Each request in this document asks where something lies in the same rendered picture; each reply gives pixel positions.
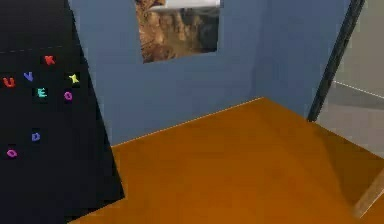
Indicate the magenta letter magnet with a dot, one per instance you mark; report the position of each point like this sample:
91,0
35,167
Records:
68,96
12,153

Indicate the black fridge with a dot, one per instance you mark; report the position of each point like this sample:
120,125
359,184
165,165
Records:
50,186

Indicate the brown framed wall picture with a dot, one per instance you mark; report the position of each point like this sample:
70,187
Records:
180,30

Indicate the violet letter magnet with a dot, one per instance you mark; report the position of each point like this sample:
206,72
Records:
36,136

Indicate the orange letter magnet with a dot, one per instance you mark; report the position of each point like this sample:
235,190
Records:
9,82

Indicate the red letter magnet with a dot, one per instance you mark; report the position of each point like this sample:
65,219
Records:
49,60

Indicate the blue letter magnet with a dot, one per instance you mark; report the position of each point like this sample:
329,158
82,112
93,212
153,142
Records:
29,76

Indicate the yellow letter magnet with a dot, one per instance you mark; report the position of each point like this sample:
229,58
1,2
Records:
74,78

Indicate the black door frame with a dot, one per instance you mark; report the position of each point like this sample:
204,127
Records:
336,56

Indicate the teal letter magnet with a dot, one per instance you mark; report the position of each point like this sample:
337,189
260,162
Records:
41,92

